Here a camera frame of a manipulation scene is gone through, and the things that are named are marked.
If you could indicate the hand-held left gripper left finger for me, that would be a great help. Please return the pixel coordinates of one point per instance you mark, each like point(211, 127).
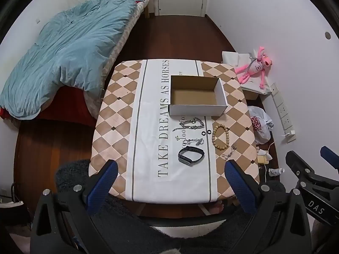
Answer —
point(102, 187)

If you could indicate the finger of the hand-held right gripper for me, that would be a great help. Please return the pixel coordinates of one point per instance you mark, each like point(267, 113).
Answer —
point(298, 162)
point(329, 156)

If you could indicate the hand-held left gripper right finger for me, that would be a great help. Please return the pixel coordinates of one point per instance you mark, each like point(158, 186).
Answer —
point(239, 187)

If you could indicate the black smart watch band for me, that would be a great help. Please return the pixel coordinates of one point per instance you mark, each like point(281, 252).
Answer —
point(183, 159)

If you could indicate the white cardboard box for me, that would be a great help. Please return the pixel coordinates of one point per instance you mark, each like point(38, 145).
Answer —
point(196, 109)

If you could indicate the small white bottle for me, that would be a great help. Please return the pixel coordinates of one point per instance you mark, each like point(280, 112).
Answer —
point(275, 172)

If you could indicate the white charger plug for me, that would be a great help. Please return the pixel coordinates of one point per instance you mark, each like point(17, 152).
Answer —
point(290, 135)

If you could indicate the person's foot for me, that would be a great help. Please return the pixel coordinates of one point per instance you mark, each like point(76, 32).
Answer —
point(215, 207)

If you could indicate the yellow and white packet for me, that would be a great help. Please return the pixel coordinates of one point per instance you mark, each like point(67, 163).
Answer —
point(263, 158)

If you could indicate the white plastic bag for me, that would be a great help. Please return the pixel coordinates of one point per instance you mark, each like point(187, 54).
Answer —
point(261, 135)

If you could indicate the white power strip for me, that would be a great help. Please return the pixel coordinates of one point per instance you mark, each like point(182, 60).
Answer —
point(282, 108)

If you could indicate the checkered printed tablecloth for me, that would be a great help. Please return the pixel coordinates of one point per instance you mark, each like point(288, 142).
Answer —
point(148, 137)

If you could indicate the pink plush toy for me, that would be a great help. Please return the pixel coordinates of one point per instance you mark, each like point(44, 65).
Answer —
point(255, 67)

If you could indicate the light blue duvet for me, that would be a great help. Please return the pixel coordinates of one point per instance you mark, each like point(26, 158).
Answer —
point(68, 58)

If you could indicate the bed with patterned sheet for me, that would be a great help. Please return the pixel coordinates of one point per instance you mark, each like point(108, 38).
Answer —
point(116, 50)

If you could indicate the round wall cap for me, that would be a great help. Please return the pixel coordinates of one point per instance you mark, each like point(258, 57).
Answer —
point(328, 35)

